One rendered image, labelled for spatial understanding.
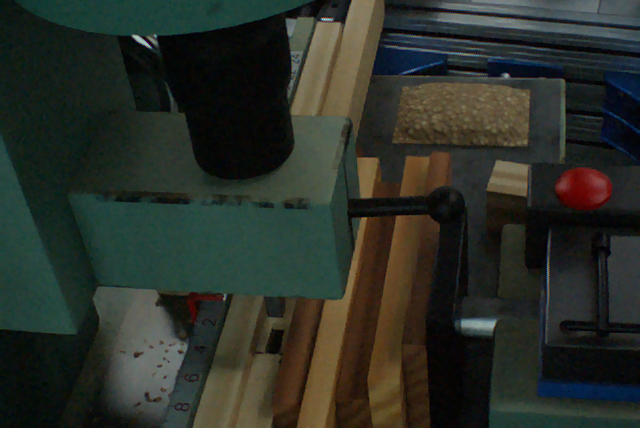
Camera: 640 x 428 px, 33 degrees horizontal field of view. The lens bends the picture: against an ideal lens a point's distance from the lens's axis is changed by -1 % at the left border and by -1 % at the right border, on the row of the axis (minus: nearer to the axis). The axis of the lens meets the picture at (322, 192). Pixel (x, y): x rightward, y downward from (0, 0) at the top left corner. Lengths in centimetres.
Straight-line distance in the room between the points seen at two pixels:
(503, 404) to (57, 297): 23
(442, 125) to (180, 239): 31
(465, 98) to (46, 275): 39
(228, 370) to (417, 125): 28
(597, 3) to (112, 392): 74
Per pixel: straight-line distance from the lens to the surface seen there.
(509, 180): 72
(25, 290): 57
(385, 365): 58
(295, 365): 60
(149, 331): 85
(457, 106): 82
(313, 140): 55
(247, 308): 64
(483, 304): 61
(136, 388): 81
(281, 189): 53
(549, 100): 85
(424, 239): 63
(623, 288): 57
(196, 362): 61
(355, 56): 84
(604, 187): 59
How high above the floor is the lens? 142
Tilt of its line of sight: 41 degrees down
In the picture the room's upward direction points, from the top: 8 degrees counter-clockwise
